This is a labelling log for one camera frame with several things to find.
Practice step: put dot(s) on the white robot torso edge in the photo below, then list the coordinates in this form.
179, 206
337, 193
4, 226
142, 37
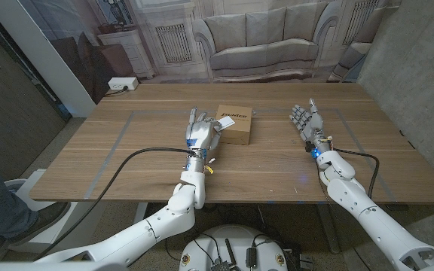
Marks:
51, 266

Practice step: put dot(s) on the white card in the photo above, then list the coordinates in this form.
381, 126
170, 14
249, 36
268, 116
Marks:
226, 122

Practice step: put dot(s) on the white floor platform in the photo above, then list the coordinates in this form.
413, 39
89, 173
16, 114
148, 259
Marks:
58, 235

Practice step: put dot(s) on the black adapter on base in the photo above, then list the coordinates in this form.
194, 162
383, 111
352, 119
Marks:
251, 257

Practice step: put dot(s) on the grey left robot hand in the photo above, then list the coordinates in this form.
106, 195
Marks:
200, 133

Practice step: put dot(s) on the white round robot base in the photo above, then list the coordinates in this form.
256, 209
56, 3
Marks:
236, 241

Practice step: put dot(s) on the printed living room backdrop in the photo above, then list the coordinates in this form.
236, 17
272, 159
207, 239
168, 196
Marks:
262, 37

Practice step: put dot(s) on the person's dark shoe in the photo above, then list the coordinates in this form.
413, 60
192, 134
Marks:
43, 218

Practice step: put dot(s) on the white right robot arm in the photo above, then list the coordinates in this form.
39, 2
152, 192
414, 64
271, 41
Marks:
379, 226

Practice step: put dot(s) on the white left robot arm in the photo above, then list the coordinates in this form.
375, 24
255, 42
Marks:
156, 233

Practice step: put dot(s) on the brown cardboard box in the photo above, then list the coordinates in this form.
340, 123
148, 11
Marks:
239, 131

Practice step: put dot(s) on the white power strip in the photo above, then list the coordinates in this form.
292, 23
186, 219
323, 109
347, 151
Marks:
122, 83

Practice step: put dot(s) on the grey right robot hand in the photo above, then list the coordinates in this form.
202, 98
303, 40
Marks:
312, 126

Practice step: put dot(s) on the black antenna on base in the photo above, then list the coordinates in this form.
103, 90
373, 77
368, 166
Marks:
230, 254

